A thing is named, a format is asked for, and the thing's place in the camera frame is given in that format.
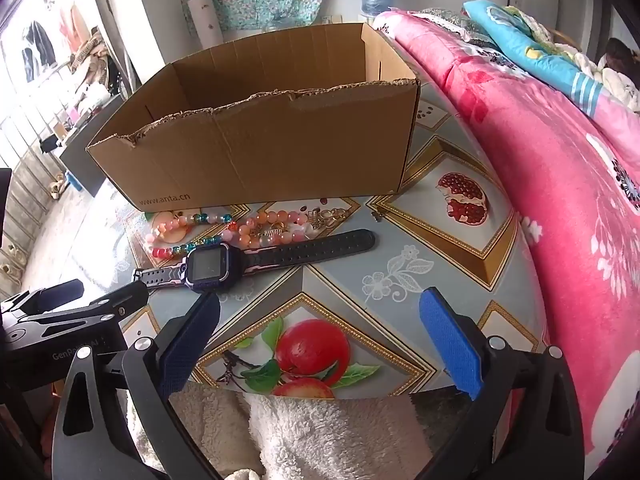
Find pink floral blanket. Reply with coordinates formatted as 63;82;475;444
372;10;640;480

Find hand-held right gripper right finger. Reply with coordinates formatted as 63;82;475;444
419;287;586;480

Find blue patterned quilt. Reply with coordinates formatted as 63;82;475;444
462;0;608;98

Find black purple smartwatch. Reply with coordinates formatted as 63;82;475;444
132;229;378;295

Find dark hanging jacket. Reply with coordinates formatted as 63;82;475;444
22;20;56;68

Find orange pink bead bracelet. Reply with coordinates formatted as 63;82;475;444
227;210;318;248

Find brown cardboard box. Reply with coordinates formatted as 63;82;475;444
86;22;421;213

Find cream fluffy blanket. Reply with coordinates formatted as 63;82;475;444
505;5;640;113

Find pink hanging garment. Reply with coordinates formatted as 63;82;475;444
57;5;83;51

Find pile of clothes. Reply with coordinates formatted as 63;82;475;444
70;27;111;88

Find metal balcony railing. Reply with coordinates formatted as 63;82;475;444
0;67;76;286

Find grey floral pillow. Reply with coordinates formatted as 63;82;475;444
420;7;503;51

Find wooden chair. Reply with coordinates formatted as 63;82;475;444
550;27;583;53

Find white paper roll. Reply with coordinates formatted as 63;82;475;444
187;0;223;47

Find pink bead bracelet blue accents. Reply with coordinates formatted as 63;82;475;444
145;212;236;261

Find grey cabinet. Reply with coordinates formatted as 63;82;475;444
59;92;131;198

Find gold chain jewelry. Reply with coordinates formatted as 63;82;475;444
306;207;348;235

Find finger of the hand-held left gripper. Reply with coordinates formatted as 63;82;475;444
0;279;85;318
5;282;150;347

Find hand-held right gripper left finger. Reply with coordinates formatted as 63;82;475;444
52;290;222;480

